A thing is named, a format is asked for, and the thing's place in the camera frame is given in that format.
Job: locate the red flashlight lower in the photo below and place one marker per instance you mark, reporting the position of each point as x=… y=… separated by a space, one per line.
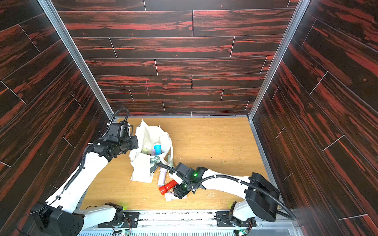
x=165 y=188

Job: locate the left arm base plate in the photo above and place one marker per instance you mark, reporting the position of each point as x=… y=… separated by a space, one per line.
x=127 y=219

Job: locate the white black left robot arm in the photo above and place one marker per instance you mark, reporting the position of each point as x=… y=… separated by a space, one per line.
x=58 y=216

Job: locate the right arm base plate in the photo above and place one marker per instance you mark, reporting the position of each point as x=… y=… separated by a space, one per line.
x=226 y=219

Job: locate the white canvas tote bag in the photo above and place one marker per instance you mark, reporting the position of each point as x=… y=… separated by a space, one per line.
x=144 y=165

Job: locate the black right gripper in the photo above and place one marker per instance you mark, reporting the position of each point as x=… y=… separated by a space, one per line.
x=180 y=190

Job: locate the blue flashlight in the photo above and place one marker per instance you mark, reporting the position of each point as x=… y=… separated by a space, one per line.
x=157 y=149

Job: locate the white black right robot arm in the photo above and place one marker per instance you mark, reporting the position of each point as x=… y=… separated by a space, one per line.
x=259 y=197

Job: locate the aluminium front rail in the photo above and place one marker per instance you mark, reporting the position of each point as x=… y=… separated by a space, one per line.
x=194 y=223

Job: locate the white flashlight bottom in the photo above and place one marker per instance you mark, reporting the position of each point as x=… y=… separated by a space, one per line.
x=169 y=196

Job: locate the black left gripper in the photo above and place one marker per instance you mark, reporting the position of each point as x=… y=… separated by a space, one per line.
x=134 y=139

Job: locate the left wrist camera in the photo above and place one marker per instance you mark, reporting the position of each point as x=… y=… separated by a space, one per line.
x=119 y=130

